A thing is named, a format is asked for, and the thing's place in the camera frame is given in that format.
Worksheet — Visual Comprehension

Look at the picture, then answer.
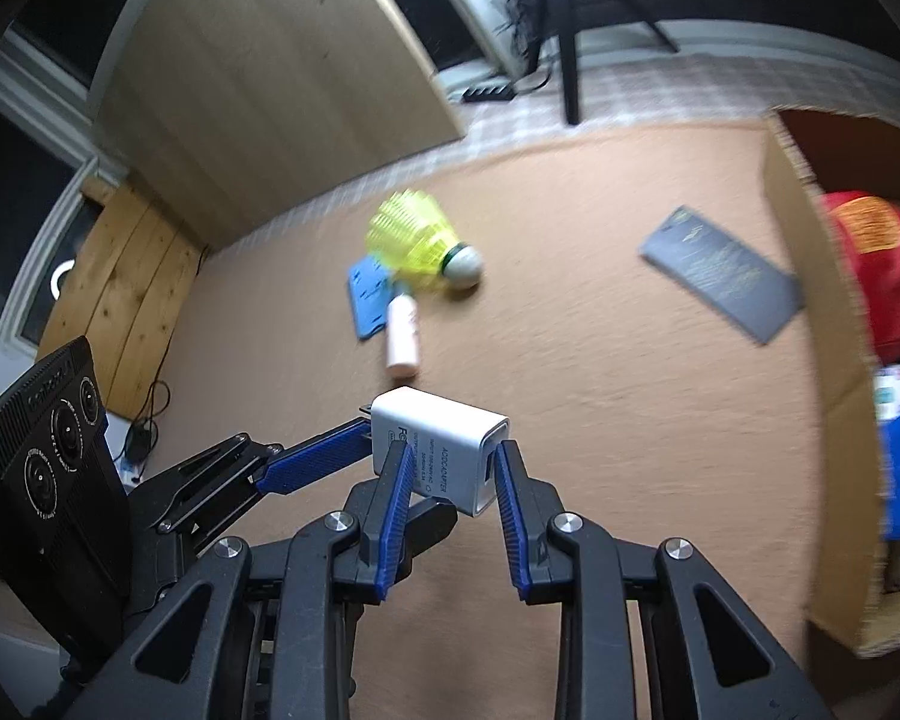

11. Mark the black card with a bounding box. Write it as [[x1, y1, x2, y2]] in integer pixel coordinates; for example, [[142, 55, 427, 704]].
[[640, 205, 805, 346]]

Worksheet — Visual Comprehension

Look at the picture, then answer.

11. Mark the blue plastic holder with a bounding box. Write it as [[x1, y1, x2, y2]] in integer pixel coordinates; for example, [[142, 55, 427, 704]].
[[345, 255, 402, 346]]

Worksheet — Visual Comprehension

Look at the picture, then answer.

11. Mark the red cloth bag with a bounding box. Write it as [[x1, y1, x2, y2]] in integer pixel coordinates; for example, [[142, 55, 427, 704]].
[[817, 191, 900, 365]]

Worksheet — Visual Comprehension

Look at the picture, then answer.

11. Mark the wooden plank panel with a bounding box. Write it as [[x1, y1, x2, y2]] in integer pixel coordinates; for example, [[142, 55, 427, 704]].
[[37, 180, 207, 421]]

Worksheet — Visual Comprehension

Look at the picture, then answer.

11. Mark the black tripod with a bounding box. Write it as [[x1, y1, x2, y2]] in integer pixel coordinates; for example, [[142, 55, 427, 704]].
[[525, 0, 680, 127]]

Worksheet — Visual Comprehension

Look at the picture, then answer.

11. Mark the small pink bottle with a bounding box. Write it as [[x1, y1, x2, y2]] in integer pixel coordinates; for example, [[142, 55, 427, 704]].
[[385, 292, 422, 380]]

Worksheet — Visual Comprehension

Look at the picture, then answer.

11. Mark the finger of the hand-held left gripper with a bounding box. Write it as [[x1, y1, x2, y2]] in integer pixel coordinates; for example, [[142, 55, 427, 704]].
[[150, 420, 376, 541]]

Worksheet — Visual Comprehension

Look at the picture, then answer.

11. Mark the yellow shuttlecock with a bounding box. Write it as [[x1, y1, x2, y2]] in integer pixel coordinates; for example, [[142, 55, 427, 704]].
[[366, 191, 485, 293]]

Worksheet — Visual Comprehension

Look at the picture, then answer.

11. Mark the white charger adapter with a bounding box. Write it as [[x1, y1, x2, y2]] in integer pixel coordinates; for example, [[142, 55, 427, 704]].
[[365, 388, 511, 518]]

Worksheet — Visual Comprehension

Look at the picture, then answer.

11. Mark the black floor cable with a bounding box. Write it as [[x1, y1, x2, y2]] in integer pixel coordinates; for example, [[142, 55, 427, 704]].
[[120, 379, 173, 466]]

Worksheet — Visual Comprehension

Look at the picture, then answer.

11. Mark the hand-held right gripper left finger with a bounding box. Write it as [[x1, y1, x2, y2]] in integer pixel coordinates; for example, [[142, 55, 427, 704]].
[[67, 441, 458, 720]]

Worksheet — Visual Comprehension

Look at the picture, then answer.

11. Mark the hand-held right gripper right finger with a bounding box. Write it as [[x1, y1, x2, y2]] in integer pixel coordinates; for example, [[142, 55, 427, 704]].
[[495, 441, 833, 720]]

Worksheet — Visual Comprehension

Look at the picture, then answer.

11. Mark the light wooden board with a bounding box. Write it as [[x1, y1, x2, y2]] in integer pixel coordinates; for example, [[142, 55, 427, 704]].
[[94, 0, 467, 248]]

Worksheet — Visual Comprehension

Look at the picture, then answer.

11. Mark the checkered cloth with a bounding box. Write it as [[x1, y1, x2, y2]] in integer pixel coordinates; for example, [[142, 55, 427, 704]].
[[420, 52, 900, 188]]

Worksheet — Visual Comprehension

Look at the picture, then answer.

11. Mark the cardboard box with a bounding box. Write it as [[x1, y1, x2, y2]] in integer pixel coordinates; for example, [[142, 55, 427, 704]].
[[761, 106, 900, 657]]

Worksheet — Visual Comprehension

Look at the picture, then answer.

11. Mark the white framed panel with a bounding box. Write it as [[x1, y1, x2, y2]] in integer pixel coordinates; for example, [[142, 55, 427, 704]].
[[405, 0, 548, 87]]

